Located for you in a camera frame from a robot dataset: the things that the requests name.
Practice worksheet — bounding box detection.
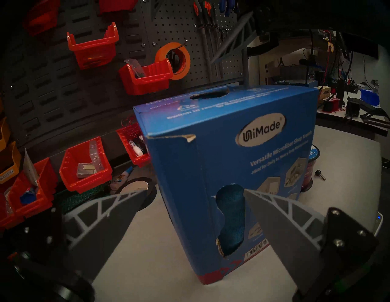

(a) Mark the small blue box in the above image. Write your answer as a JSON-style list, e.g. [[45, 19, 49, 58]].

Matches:
[[361, 89, 380, 106]]

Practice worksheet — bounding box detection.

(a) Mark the black tape roll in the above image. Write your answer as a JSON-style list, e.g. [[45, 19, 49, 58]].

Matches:
[[117, 177, 157, 212]]

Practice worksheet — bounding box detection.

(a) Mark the red wire spool labelled 18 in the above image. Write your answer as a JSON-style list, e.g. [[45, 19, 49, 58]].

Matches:
[[300, 145, 321, 192]]

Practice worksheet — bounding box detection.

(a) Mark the dark red plastic bin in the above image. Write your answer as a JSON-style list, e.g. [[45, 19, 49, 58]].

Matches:
[[99, 0, 139, 14]]

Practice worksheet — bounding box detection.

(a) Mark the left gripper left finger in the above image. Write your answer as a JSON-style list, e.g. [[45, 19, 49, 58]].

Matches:
[[63, 189, 148, 282]]

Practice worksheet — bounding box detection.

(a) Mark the black power adapter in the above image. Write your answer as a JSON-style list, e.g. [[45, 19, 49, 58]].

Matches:
[[346, 100, 361, 118]]

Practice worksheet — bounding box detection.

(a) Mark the clear bag of parts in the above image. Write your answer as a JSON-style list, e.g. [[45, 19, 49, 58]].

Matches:
[[88, 140, 105, 171]]

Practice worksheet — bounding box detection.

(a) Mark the small cardboard box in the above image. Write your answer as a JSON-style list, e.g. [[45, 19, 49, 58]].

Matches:
[[314, 86, 332, 105]]

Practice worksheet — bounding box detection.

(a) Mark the blue microfiber towel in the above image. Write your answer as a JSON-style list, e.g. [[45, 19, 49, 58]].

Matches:
[[190, 88, 246, 258]]

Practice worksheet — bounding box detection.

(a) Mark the small glue bottle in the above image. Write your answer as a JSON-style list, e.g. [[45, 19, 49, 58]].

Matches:
[[110, 167, 134, 192]]

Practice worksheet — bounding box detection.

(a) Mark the white air purifier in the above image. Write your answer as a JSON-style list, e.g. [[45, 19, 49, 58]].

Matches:
[[373, 212, 384, 236]]

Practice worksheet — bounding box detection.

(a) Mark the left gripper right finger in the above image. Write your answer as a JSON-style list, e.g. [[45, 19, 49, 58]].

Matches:
[[243, 189, 328, 301]]

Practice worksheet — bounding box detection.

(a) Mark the blue shop towel box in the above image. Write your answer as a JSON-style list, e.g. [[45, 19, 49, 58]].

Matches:
[[133, 85, 319, 285]]

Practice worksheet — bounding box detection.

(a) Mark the red bin with plastic bag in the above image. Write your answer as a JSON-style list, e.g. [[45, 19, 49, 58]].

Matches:
[[118, 58, 173, 96]]

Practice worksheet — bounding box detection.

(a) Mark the orange black screwdriver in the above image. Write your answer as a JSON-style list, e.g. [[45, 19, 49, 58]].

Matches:
[[193, 2, 214, 81], [204, 0, 224, 78]]

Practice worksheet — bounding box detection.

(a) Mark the clear plastic bag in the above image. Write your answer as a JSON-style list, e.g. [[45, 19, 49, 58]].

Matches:
[[125, 59, 147, 78]]

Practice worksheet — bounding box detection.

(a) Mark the dark grey pegboard panel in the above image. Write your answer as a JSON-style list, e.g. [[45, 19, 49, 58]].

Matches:
[[0, 0, 247, 146]]

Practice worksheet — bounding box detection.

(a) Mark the yellow bin labelled M4 hex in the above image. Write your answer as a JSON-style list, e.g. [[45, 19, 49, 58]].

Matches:
[[0, 142, 22, 184]]

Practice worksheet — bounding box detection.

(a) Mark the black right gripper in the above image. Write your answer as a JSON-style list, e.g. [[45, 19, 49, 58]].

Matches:
[[210, 6, 280, 65]]

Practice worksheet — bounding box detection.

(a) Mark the yellow bin labelled M3-6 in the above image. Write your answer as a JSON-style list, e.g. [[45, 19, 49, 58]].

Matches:
[[0, 117, 11, 151]]

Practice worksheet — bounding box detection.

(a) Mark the green cutting mat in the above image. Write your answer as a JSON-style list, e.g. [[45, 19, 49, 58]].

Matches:
[[56, 183, 107, 213]]

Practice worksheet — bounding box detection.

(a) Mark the small blue object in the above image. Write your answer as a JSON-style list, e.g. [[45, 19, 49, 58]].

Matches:
[[20, 187, 37, 205]]

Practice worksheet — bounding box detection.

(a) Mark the white paper packet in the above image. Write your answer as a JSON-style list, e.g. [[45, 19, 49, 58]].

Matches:
[[24, 149, 40, 187]]

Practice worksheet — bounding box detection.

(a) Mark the orange tape roll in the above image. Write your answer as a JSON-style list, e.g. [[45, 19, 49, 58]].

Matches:
[[155, 42, 191, 80]]

